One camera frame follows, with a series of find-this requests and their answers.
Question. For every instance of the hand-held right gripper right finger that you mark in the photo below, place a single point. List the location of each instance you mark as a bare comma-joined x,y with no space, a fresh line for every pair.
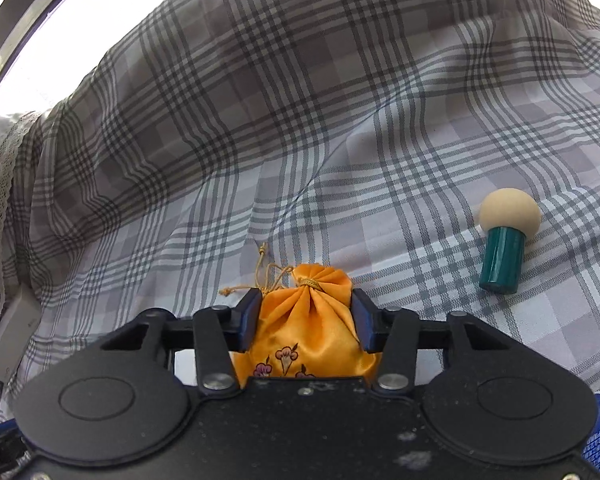
365,320

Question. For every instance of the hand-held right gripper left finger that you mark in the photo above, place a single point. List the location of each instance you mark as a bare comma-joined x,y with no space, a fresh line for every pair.
250,320

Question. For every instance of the wooden mushroom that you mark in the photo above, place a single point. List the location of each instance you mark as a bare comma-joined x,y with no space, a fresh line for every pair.
502,260

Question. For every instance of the long white box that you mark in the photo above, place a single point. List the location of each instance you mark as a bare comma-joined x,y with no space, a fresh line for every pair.
12,330

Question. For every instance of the grey plaid bed sheet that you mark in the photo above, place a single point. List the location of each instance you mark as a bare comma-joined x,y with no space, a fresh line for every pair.
330,135

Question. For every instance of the white lace cloth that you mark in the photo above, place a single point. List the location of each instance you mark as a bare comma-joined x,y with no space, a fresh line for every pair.
5,160

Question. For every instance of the dark window frame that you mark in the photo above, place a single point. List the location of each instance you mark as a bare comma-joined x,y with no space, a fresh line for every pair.
25,20

